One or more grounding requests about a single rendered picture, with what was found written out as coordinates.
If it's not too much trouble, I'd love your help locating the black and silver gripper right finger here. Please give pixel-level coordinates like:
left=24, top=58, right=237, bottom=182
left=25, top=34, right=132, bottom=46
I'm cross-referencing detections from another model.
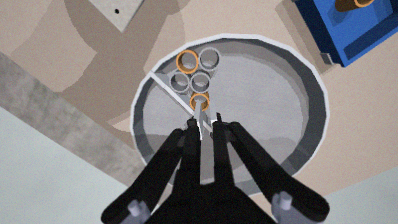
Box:
left=209, top=100, right=330, bottom=224

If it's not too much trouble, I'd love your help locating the dark grey metal cylinder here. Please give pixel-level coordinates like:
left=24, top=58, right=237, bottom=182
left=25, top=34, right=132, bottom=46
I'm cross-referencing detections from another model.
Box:
left=169, top=70, right=192, bottom=93
left=198, top=47, right=221, bottom=71
left=190, top=69, right=211, bottom=94

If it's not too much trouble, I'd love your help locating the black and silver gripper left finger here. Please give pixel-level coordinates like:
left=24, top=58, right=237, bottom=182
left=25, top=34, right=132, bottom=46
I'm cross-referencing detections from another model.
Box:
left=101, top=102, right=203, bottom=224

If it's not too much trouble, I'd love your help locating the bronze bushing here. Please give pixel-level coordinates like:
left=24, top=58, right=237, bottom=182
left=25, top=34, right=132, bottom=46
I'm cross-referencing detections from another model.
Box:
left=190, top=91, right=209, bottom=111
left=335, top=0, right=374, bottom=12
left=176, top=50, right=199, bottom=74

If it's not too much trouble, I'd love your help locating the blue shallow tray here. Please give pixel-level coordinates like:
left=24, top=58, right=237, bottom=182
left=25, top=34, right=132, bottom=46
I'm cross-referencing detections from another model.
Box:
left=291, top=0, right=398, bottom=68

